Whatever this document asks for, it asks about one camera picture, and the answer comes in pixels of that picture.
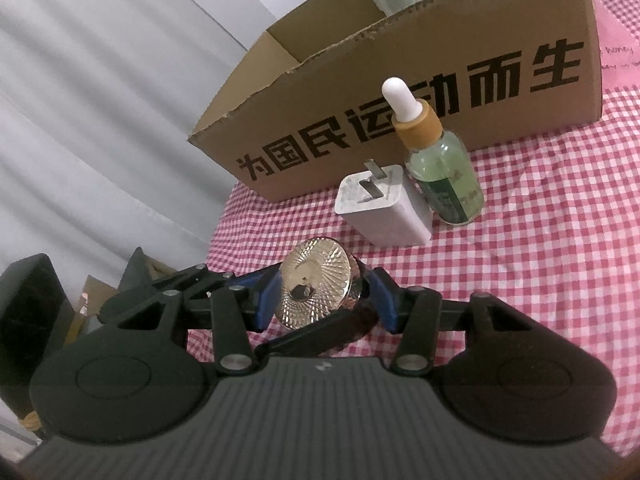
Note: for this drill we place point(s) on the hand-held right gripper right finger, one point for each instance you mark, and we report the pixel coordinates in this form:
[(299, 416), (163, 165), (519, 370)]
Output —
[(382, 302)]

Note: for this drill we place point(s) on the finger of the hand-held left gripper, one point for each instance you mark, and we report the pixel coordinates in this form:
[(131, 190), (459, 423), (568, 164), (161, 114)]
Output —
[(185, 277)]

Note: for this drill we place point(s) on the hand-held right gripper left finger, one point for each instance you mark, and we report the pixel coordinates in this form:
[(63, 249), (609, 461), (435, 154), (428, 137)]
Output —
[(267, 300)]

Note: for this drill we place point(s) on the brown cardboard box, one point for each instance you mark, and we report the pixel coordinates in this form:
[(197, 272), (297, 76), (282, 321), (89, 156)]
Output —
[(450, 25)]

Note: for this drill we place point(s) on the white charger plug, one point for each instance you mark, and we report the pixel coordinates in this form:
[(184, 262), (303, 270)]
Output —
[(380, 215)]

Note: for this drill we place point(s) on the brown cardboard piece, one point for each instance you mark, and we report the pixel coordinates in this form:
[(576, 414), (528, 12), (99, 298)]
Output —
[(87, 305)]

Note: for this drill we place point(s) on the green dropper bottle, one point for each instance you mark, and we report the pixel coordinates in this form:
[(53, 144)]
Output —
[(440, 170)]

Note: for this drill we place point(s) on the pink checked cloth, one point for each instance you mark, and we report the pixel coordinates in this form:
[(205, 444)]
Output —
[(525, 220)]

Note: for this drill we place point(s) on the white curtain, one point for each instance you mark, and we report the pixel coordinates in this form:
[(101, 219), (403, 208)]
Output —
[(100, 85)]

